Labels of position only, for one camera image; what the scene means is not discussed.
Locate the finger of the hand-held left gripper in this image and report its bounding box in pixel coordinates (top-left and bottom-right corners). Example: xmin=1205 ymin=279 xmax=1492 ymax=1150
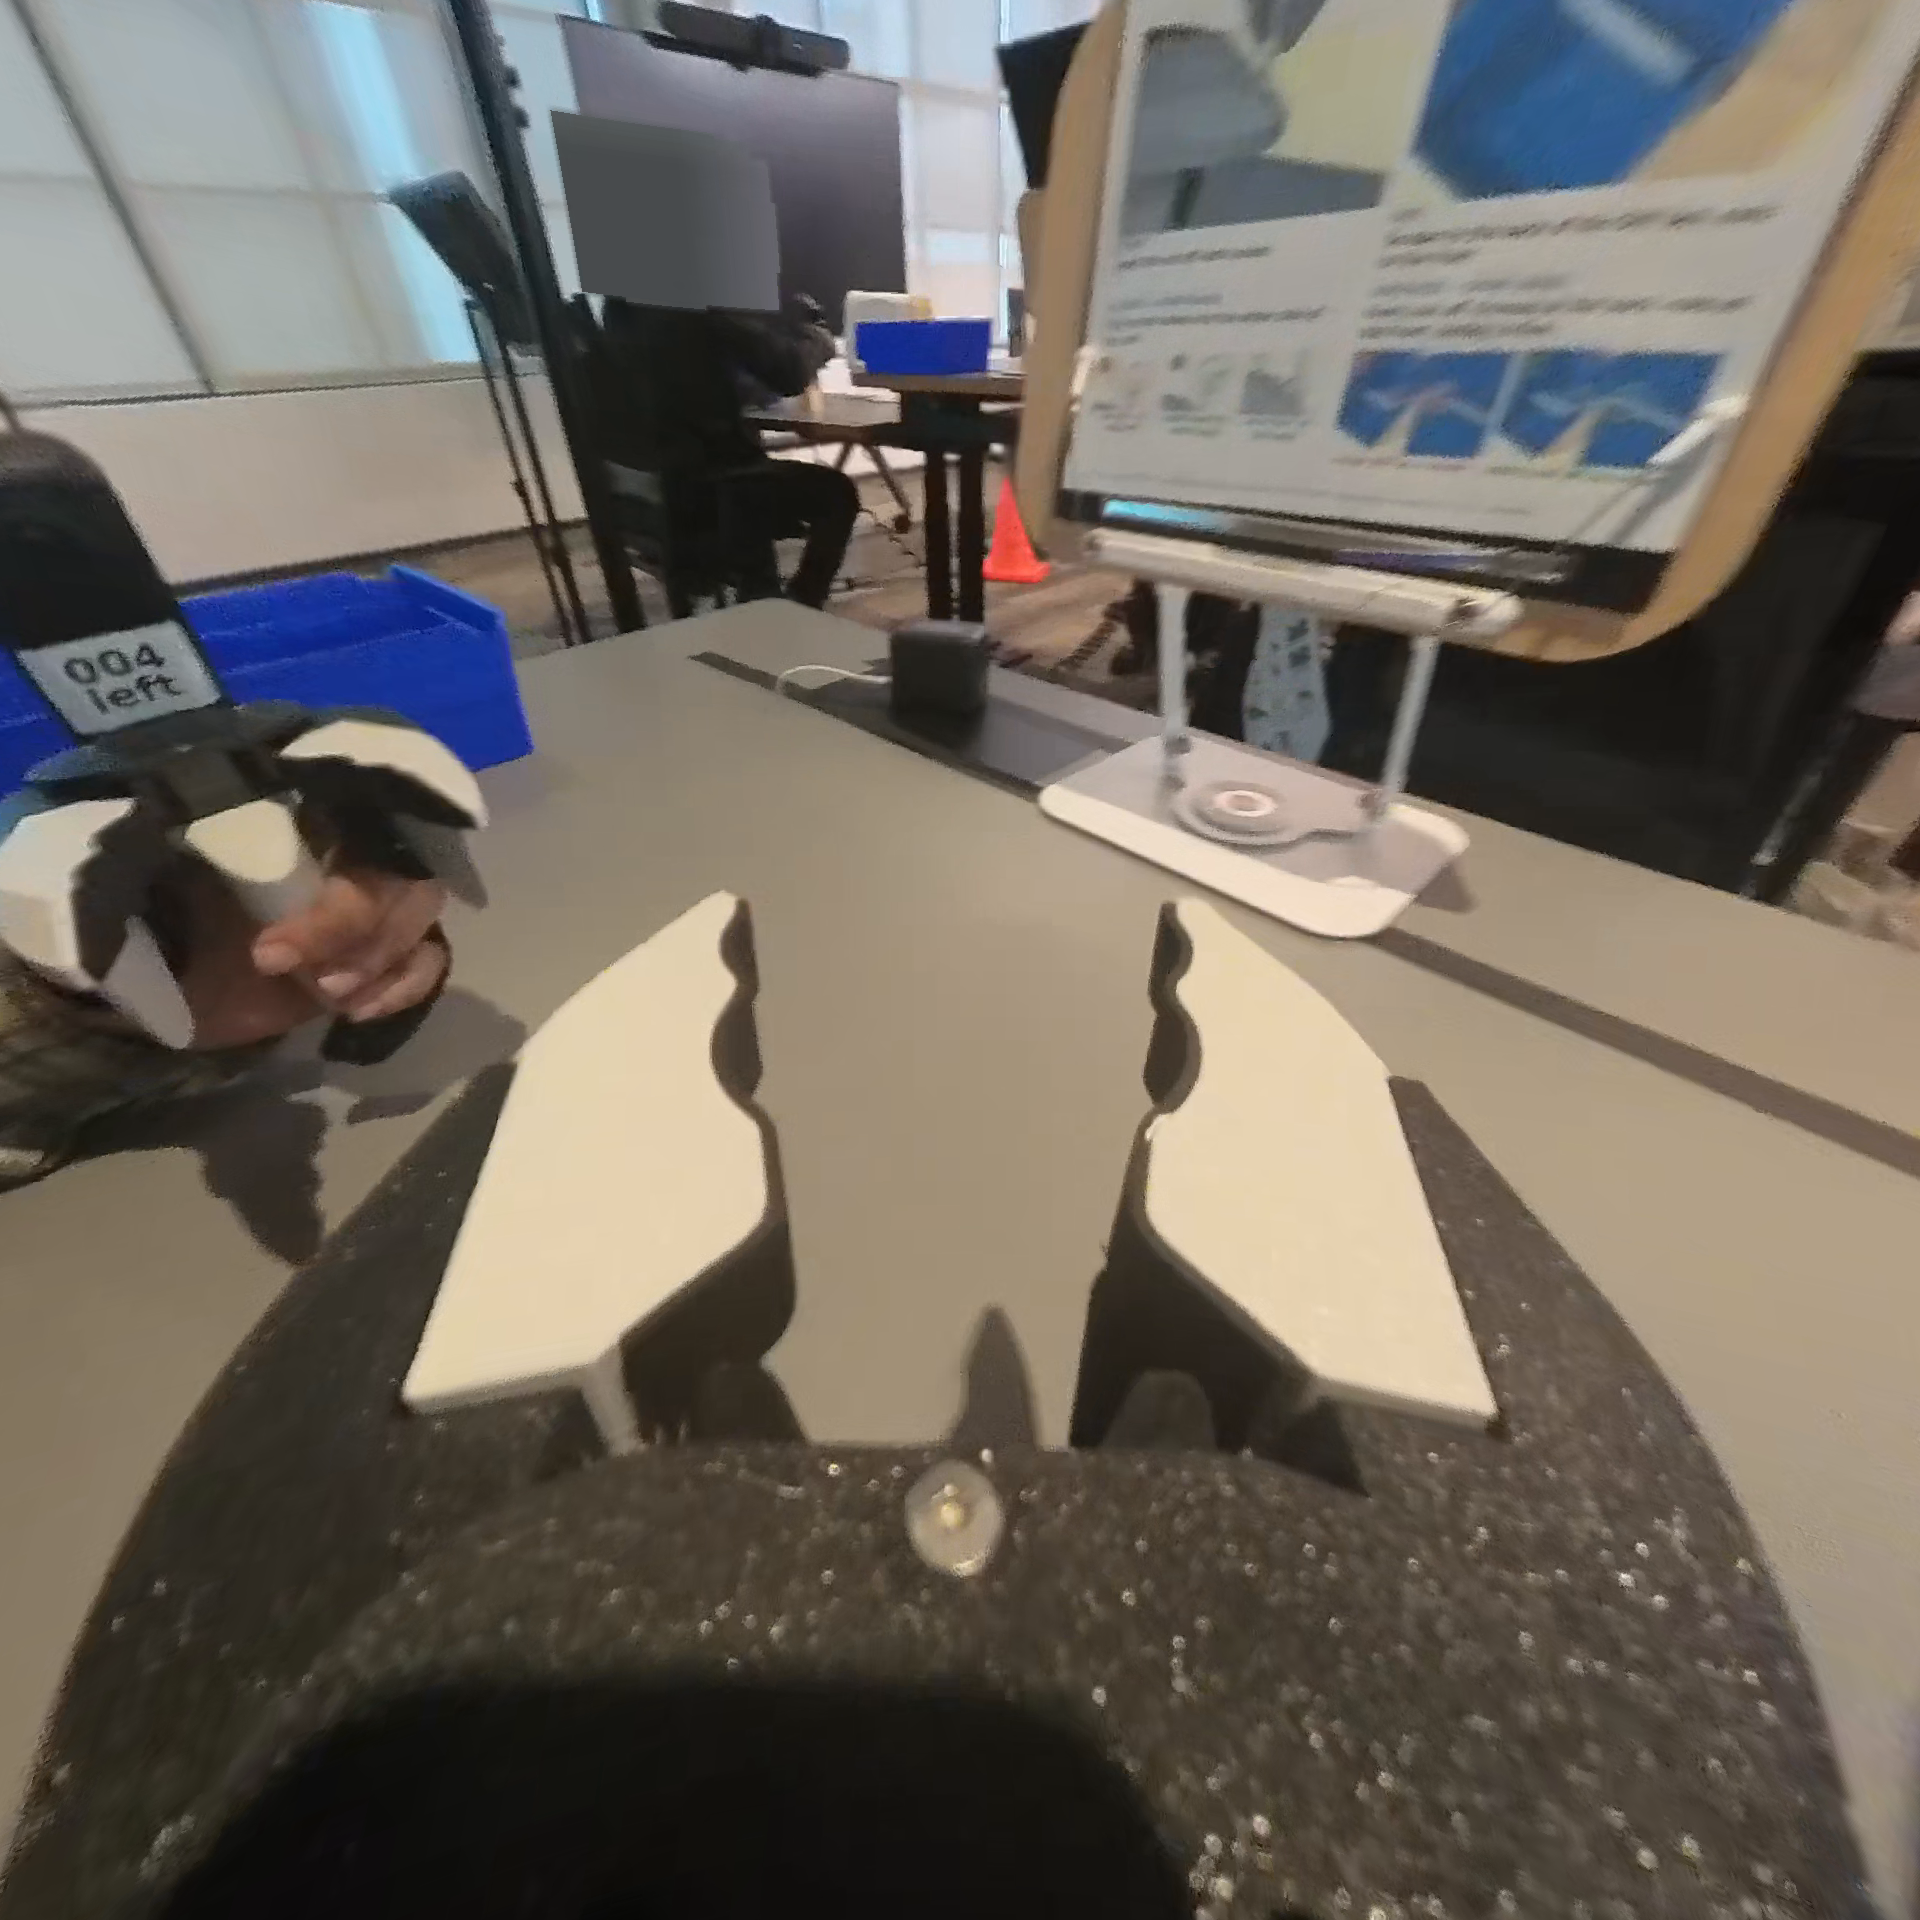
xmin=281 ymin=712 xmax=494 ymax=913
xmin=0 ymin=795 xmax=202 ymax=1052

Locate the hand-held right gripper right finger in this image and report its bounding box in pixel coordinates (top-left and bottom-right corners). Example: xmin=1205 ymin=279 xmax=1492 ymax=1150
xmin=1070 ymin=897 xmax=1504 ymax=1452

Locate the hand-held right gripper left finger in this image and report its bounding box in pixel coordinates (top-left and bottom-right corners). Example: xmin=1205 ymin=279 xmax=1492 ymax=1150
xmin=401 ymin=892 xmax=797 ymax=1454

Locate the person's left forearm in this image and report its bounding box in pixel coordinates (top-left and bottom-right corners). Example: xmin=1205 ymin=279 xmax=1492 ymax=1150
xmin=0 ymin=961 xmax=226 ymax=1193

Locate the person's left hand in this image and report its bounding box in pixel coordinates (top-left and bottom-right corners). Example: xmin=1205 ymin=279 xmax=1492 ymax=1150
xmin=195 ymin=867 xmax=453 ymax=1052

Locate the blue plastic bin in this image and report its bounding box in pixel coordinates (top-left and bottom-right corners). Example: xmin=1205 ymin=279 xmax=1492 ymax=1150
xmin=0 ymin=566 xmax=537 ymax=783

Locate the white display stand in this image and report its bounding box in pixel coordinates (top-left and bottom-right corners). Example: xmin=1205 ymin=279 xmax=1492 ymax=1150
xmin=1041 ymin=532 xmax=1524 ymax=943

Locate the black office chair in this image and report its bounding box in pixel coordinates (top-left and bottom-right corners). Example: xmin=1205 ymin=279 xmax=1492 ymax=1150
xmin=566 ymin=300 xmax=782 ymax=636

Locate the black light panel on tripod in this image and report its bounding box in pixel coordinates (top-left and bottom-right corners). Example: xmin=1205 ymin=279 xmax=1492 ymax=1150
xmin=386 ymin=170 xmax=589 ymax=649

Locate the black power adapter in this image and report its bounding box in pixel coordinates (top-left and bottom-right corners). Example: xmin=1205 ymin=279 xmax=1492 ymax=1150
xmin=886 ymin=619 xmax=992 ymax=722

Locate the black pole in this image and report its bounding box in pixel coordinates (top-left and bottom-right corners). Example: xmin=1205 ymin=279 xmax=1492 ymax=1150
xmin=438 ymin=0 xmax=589 ymax=648

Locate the wooden desk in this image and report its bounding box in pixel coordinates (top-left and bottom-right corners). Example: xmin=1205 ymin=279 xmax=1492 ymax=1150
xmin=750 ymin=369 xmax=1032 ymax=625

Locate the orange traffic cone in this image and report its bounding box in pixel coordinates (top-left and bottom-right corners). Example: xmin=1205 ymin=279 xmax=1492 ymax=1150
xmin=982 ymin=478 xmax=1053 ymax=588

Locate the small blue box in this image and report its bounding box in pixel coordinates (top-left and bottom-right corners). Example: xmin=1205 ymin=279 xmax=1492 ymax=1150
xmin=852 ymin=316 xmax=997 ymax=377

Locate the large dark monitor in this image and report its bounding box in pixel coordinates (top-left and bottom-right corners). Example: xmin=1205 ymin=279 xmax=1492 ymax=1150
xmin=561 ymin=17 xmax=912 ymax=320

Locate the black video bar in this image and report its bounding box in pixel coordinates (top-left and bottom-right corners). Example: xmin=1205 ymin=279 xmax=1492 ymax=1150
xmin=656 ymin=0 xmax=852 ymax=78

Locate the wood-framed instruction display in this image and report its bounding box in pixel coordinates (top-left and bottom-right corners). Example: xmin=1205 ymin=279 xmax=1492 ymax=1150
xmin=1017 ymin=0 xmax=1920 ymax=665

